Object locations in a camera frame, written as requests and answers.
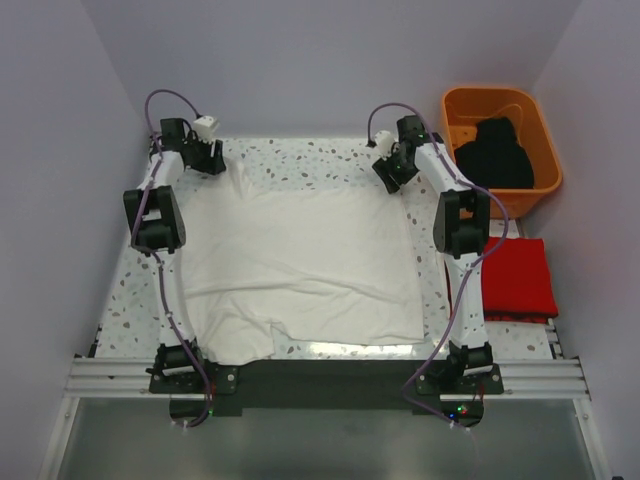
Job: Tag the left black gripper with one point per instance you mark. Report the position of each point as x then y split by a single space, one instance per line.
212 164

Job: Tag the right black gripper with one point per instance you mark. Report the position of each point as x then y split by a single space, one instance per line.
383 168

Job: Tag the white t shirt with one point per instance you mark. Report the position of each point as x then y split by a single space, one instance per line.
315 265

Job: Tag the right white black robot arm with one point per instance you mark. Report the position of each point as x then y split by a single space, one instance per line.
460 234

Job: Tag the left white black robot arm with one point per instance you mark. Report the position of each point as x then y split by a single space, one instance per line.
158 231

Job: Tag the orange plastic bin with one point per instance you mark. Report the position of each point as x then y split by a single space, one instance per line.
464 107

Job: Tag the black garment in bin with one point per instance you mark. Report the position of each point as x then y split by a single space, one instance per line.
495 159

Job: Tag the folded red t shirt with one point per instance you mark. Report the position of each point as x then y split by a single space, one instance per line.
516 282

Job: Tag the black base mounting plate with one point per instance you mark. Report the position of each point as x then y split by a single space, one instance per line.
229 391

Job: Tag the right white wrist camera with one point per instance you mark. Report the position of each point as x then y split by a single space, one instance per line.
385 142

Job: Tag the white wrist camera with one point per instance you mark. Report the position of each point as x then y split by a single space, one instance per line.
205 128
385 142

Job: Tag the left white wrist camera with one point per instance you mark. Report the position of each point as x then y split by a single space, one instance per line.
205 128

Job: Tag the aluminium extrusion rail frame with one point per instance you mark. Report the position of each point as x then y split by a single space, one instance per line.
529 356

